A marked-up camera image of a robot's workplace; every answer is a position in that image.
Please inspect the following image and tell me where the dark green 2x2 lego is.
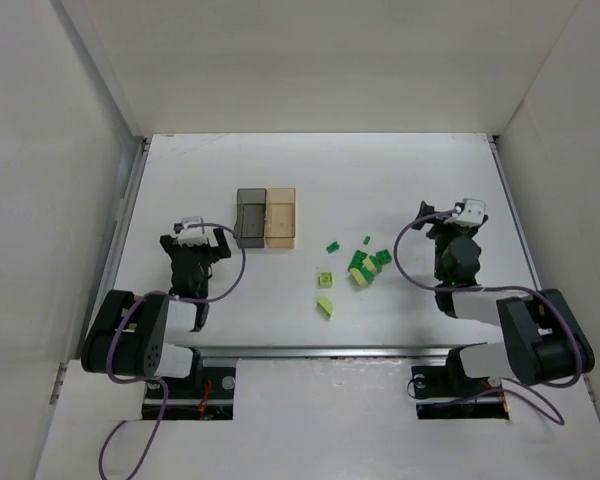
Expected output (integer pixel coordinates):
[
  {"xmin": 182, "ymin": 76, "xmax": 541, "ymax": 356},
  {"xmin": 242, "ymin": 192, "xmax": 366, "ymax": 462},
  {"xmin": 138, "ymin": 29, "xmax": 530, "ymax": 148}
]
[{"xmin": 376, "ymin": 249, "xmax": 392, "ymax": 265}]

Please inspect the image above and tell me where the dark green 2x4 lego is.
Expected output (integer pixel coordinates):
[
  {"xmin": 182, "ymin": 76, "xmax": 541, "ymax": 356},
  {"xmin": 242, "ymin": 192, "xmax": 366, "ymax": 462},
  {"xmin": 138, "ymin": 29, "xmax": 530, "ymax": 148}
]
[{"xmin": 348, "ymin": 250, "xmax": 368, "ymax": 270}]

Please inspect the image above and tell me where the small dark green curved lego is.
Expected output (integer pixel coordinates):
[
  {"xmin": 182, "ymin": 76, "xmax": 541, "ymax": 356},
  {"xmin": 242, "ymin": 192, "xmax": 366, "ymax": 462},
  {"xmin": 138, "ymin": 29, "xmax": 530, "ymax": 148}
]
[{"xmin": 326, "ymin": 241, "xmax": 340, "ymax": 253}]

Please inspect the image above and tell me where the light green 2x2 lego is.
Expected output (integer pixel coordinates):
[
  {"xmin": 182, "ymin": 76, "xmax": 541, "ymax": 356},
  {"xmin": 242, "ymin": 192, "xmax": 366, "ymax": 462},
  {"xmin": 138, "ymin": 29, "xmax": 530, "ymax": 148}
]
[{"xmin": 318, "ymin": 271, "xmax": 333, "ymax": 288}]

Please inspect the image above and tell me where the light green sloped lego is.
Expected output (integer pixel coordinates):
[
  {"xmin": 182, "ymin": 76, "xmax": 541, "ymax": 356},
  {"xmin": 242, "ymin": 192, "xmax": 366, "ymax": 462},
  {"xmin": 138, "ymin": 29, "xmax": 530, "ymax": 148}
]
[{"xmin": 316, "ymin": 296, "xmax": 334, "ymax": 318}]

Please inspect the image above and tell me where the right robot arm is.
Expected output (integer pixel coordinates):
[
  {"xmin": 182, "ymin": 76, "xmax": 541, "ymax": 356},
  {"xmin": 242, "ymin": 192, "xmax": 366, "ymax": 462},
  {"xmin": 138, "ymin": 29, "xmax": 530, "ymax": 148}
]
[{"xmin": 412, "ymin": 199, "xmax": 595, "ymax": 386}]

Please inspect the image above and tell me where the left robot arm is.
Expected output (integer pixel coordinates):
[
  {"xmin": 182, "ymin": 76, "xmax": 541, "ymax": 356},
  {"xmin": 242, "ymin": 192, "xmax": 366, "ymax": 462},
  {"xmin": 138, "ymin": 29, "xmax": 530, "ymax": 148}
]
[{"xmin": 80, "ymin": 221, "xmax": 232, "ymax": 382}]

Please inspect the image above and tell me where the smoky grey plastic container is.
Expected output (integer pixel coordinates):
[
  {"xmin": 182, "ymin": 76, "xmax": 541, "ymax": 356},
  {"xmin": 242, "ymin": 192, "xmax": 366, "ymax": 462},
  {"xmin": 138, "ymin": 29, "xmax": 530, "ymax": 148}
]
[{"xmin": 234, "ymin": 188, "xmax": 266, "ymax": 249}]

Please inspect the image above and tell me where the amber plastic container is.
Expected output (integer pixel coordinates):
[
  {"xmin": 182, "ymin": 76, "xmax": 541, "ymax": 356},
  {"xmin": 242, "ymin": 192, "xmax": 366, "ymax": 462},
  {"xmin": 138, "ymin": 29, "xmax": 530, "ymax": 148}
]
[{"xmin": 264, "ymin": 188, "xmax": 296, "ymax": 249}]

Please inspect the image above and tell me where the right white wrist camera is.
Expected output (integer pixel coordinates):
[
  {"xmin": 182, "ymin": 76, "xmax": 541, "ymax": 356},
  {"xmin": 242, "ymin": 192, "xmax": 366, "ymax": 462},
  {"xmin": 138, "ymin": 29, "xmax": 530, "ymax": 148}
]
[{"xmin": 451, "ymin": 198, "xmax": 486, "ymax": 227}]

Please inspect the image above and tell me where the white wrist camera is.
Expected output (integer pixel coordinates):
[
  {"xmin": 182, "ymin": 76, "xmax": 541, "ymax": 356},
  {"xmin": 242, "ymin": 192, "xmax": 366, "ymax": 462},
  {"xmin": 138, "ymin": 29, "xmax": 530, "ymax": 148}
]
[
  {"xmin": 451, "ymin": 198, "xmax": 486, "ymax": 227},
  {"xmin": 174, "ymin": 216, "xmax": 209, "ymax": 247}
]

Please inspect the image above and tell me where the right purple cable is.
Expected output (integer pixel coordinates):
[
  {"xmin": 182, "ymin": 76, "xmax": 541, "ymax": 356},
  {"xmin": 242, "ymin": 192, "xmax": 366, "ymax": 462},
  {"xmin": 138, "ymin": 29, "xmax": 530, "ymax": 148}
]
[{"xmin": 393, "ymin": 210, "xmax": 586, "ymax": 426}]

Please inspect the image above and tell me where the purple cable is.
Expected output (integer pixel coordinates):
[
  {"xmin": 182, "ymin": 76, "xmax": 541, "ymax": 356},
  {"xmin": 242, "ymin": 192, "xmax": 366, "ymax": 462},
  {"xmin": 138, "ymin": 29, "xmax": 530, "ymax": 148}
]
[
  {"xmin": 393, "ymin": 210, "xmax": 586, "ymax": 426},
  {"xmin": 97, "ymin": 223, "xmax": 247, "ymax": 480}
]

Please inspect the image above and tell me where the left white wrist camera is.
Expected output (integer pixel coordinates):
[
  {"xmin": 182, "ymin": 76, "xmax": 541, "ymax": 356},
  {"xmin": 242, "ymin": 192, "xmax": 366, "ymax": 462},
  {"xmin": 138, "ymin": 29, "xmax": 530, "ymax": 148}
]
[{"xmin": 174, "ymin": 216, "xmax": 209, "ymax": 247}]

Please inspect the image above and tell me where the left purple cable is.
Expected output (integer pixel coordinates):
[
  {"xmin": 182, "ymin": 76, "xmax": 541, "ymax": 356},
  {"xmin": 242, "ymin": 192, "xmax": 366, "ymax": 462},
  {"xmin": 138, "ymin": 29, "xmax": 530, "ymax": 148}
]
[{"xmin": 97, "ymin": 223, "xmax": 247, "ymax": 480}]

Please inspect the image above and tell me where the aluminium rail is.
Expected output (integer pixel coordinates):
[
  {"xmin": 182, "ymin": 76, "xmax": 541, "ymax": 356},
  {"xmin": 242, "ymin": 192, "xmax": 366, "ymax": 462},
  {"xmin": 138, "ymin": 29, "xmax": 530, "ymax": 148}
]
[{"xmin": 194, "ymin": 345, "xmax": 486, "ymax": 361}]

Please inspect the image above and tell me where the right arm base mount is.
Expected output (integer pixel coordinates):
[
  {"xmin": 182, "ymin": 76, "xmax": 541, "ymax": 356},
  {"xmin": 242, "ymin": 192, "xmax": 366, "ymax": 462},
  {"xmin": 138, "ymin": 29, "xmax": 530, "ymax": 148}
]
[{"xmin": 408, "ymin": 365, "xmax": 509, "ymax": 420}]

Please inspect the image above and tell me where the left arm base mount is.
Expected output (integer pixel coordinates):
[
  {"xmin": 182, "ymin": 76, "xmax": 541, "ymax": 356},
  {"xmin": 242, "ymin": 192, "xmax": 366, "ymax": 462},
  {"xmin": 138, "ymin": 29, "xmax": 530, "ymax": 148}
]
[{"xmin": 163, "ymin": 359, "xmax": 236, "ymax": 421}]

